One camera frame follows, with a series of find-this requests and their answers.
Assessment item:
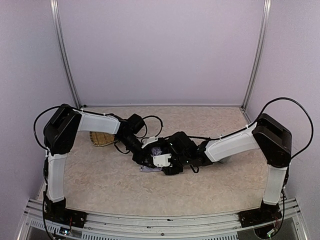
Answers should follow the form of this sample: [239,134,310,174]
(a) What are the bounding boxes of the lavender folding umbrella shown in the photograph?
[140,147,163,173]

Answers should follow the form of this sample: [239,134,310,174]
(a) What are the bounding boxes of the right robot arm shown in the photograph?
[162,113,292,225]

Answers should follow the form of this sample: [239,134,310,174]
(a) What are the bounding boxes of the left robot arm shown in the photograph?
[43,104,153,225]

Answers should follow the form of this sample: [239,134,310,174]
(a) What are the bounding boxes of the woven bamboo tray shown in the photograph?
[89,131,116,147]

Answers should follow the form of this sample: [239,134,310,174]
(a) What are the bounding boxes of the light blue mug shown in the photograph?
[219,156,231,164]

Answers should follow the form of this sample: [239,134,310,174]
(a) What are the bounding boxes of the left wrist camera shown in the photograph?
[141,136,158,149]

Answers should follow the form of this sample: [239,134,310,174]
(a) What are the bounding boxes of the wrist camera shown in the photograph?
[141,136,158,149]
[152,153,172,168]

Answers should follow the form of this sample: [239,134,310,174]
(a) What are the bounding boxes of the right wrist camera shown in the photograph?
[152,153,172,168]

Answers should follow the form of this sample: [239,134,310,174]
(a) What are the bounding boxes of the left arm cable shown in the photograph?
[32,106,165,151]

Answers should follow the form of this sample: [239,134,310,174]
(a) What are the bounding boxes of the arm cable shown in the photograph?
[32,106,165,151]
[187,96,315,161]

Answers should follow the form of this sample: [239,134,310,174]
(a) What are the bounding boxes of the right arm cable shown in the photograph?
[187,96,315,161]

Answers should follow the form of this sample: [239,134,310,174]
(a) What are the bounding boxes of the left aluminium corner post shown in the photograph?
[49,0,82,108]

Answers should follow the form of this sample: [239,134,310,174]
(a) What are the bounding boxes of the aluminium corner post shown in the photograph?
[241,0,272,112]
[49,0,82,108]

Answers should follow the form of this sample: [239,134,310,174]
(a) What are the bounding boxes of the right aluminium corner post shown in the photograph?
[241,0,272,112]

